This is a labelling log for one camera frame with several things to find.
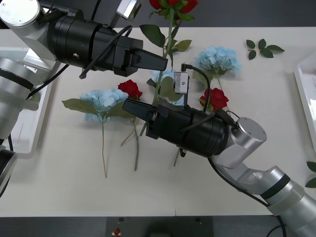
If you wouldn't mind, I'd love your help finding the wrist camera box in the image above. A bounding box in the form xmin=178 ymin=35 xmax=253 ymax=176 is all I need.
xmin=173 ymin=71 xmax=190 ymax=95
xmin=116 ymin=0 xmax=143 ymax=22

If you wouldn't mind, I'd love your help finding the green leaf twig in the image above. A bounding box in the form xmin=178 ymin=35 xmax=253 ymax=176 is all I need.
xmin=170 ymin=39 xmax=193 ymax=54
xmin=246 ymin=38 xmax=286 ymax=60

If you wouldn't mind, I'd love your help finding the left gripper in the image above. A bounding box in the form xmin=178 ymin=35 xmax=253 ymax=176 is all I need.
xmin=92 ymin=23 xmax=169 ymax=78

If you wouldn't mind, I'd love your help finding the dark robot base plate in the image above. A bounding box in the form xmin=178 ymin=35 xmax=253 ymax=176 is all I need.
xmin=106 ymin=216 xmax=214 ymax=237

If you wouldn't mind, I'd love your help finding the pale blue flower with stem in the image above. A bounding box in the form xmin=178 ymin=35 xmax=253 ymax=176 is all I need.
xmin=120 ymin=68 xmax=185 ymax=147
xmin=192 ymin=45 xmax=242 ymax=114
xmin=61 ymin=88 xmax=135 ymax=178

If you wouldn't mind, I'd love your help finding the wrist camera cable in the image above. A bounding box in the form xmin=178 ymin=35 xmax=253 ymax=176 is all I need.
xmin=180 ymin=63 xmax=237 ymax=134
xmin=79 ymin=25 xmax=133 ymax=79

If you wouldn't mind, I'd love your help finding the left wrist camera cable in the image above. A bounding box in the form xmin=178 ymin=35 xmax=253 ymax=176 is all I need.
xmin=79 ymin=25 xmax=133 ymax=79

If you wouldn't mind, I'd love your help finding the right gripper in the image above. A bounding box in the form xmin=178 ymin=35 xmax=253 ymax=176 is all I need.
xmin=122 ymin=99 xmax=194 ymax=147

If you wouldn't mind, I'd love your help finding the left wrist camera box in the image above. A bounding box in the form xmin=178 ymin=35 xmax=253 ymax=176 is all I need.
xmin=116 ymin=0 xmax=143 ymax=22

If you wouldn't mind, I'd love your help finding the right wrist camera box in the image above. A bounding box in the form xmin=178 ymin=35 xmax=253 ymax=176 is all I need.
xmin=173 ymin=71 xmax=190 ymax=95

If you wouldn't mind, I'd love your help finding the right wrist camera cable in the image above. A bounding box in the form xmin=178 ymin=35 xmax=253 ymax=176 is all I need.
xmin=180 ymin=63 xmax=237 ymax=134

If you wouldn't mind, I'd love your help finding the shallow white box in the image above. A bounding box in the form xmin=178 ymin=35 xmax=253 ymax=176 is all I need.
xmin=0 ymin=46 xmax=54 ymax=160
xmin=293 ymin=53 xmax=316 ymax=160

